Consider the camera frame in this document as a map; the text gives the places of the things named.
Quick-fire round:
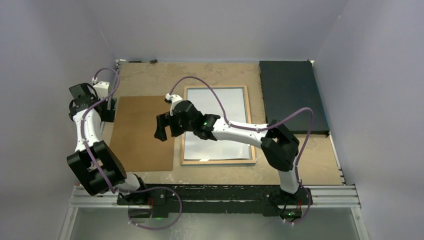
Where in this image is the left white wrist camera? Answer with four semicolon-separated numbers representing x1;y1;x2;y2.
91;77;110;99

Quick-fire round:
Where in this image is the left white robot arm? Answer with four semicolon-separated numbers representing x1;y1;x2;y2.
66;83;149;205

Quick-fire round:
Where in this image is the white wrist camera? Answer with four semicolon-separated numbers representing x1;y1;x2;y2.
91;77;110;99
164;93;183;116

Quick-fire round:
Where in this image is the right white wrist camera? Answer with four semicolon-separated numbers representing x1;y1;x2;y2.
164;93;183;116

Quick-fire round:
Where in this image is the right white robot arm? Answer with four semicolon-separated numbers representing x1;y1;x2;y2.
154;100;301;204

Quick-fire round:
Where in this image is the brown cardboard backing board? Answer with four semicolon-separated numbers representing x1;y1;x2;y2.
109;96;174;172

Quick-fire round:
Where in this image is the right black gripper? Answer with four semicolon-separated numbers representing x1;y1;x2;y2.
156;110;196;141

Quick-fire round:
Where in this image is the dark blue foam pad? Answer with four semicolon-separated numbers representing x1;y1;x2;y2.
258;60;330;135

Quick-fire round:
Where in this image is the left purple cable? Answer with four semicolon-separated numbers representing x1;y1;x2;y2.
80;68;183;232

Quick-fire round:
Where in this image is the blue wooden picture frame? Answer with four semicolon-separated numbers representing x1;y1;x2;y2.
181;85;257;166

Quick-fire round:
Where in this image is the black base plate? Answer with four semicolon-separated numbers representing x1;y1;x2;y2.
117;184;313;220

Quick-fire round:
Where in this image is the aluminium rail frame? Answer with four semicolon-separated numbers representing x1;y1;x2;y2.
57;59;370;240

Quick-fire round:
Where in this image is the purple cable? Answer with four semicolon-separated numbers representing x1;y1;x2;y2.
80;68;183;232
168;76;315;226

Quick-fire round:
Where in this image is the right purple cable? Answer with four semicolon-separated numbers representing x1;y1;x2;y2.
168;76;315;226

